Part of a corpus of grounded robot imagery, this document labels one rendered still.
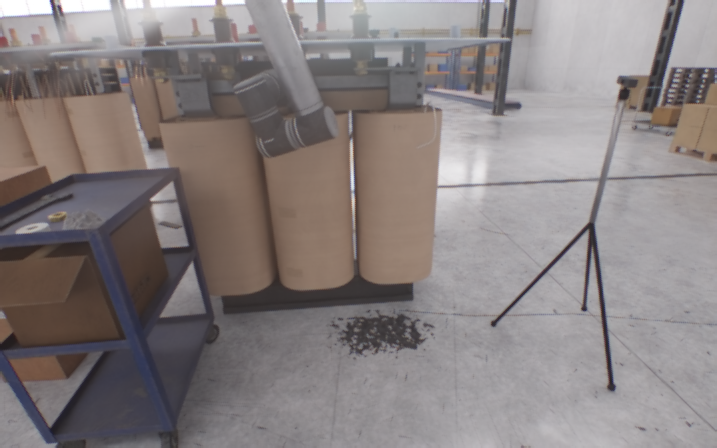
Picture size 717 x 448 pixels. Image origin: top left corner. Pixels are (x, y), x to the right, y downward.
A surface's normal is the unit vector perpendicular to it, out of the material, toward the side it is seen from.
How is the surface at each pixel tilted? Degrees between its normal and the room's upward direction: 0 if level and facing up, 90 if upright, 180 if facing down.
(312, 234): 90
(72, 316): 90
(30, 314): 90
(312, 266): 90
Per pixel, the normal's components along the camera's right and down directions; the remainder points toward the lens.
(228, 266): 0.09, 0.40
